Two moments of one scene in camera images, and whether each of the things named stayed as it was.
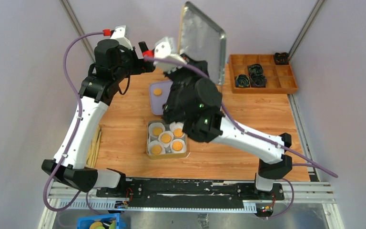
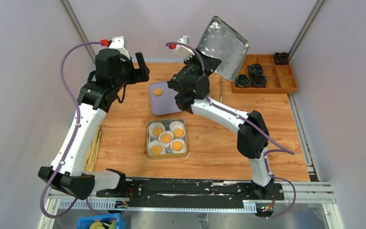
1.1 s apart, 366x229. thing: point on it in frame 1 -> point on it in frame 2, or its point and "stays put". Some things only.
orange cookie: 166,138 stays put
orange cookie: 156,150 stays put
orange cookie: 157,130 stays put
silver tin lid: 200,39 -> 221,42
